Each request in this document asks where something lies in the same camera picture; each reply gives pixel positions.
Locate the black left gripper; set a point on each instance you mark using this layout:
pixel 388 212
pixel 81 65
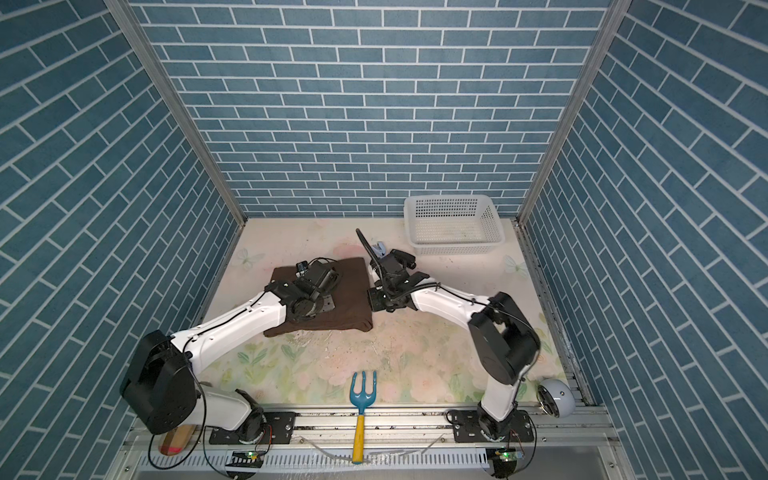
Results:
pixel 330 304

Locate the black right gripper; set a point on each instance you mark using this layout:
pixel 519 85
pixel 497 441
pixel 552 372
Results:
pixel 374 299

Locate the brown trousers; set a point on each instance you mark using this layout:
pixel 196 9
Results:
pixel 351 307

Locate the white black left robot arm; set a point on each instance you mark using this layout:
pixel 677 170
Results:
pixel 161 384

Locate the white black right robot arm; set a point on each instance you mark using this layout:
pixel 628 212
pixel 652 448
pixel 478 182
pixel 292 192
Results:
pixel 505 342

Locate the black stapler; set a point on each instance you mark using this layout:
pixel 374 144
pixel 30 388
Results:
pixel 405 259

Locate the white plastic basket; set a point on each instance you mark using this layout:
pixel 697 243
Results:
pixel 452 224

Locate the brown tinted plastic cup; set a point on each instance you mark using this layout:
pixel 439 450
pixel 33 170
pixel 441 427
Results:
pixel 176 440

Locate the teal garden fork yellow handle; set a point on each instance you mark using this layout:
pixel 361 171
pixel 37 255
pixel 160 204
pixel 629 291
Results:
pixel 361 399

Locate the aluminium front rail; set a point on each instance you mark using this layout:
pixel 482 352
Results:
pixel 305 443

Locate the aluminium corner post right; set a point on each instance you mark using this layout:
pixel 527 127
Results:
pixel 596 55

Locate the aluminium corner post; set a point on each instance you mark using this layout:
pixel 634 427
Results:
pixel 129 25
pixel 596 55

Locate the aluminium corner post left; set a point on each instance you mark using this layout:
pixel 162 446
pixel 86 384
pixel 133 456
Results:
pixel 129 25

